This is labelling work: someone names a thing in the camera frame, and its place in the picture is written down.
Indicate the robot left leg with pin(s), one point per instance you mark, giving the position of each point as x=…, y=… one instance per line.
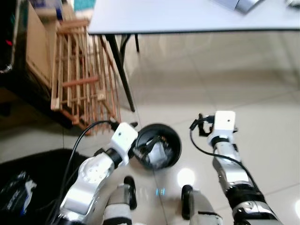
x=119, y=201

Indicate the robot right leg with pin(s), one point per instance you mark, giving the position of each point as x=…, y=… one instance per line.
x=199, y=208

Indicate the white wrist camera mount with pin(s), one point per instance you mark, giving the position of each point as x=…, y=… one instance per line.
x=224, y=123
x=123, y=137

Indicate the dark flat device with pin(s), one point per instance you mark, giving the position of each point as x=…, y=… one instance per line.
x=294, y=2

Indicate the black and white plastic bag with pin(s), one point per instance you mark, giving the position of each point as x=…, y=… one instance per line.
x=16, y=192

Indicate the black cabinet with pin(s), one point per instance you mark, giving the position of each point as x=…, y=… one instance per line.
x=11, y=47

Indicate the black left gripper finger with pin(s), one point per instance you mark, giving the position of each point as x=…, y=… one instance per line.
x=149, y=156
x=151, y=142

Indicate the short black table leg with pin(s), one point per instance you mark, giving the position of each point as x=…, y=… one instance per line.
x=137, y=42

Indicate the slanted black table leg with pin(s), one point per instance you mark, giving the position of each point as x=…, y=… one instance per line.
x=121, y=70

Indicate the grey laptop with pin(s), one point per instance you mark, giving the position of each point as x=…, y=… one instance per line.
x=239, y=4

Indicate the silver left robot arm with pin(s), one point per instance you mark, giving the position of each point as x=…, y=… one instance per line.
x=89, y=180

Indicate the robot leg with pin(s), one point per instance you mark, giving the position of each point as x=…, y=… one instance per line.
x=119, y=201
x=199, y=208

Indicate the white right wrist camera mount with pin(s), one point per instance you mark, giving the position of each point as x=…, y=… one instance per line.
x=224, y=123

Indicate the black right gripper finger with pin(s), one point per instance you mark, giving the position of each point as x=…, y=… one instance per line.
x=194, y=124
x=202, y=116

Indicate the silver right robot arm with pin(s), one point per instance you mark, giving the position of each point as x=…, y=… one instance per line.
x=232, y=173

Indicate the teal cloth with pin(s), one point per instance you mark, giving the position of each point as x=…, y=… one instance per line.
x=84, y=4

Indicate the black floor mat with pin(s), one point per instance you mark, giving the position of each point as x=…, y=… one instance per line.
x=42, y=168

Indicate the slatted wooden rack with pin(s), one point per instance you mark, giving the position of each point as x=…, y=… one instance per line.
x=79, y=82

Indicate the round black rubbish bin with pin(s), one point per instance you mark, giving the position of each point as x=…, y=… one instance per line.
x=172, y=136

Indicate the grey plastic trash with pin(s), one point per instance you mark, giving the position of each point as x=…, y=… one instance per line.
x=161, y=152

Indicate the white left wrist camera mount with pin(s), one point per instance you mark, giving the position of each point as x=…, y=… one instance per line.
x=123, y=137

